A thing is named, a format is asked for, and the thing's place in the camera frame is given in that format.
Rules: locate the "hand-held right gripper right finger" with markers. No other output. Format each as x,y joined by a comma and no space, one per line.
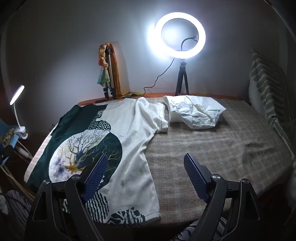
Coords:
196,176

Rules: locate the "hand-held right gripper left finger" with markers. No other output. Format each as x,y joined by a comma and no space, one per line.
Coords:
97,173

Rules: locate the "green and white printed t-shirt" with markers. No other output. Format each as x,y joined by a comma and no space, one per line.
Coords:
134,129

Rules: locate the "beige checked blanket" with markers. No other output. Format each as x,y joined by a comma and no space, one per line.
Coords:
208,143

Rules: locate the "zebra print clothing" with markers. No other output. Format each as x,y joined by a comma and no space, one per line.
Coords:
198,231

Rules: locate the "folded white garment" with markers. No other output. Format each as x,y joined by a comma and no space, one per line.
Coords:
194,109

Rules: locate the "orange cloth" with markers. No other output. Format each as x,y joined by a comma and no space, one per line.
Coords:
117,76

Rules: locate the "colourful printed scarf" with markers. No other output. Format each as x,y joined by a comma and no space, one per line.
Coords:
103,74

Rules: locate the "silver folded tripod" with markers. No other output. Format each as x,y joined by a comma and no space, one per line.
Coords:
110,69

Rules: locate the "green striped white pillow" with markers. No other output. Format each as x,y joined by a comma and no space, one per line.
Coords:
266,88

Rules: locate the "white clip desk lamp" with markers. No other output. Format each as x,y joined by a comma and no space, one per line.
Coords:
17,92

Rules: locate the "black gooseneck phone holder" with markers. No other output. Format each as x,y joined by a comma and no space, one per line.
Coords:
185,41

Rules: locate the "wooden bed frame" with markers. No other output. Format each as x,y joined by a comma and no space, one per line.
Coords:
152,95

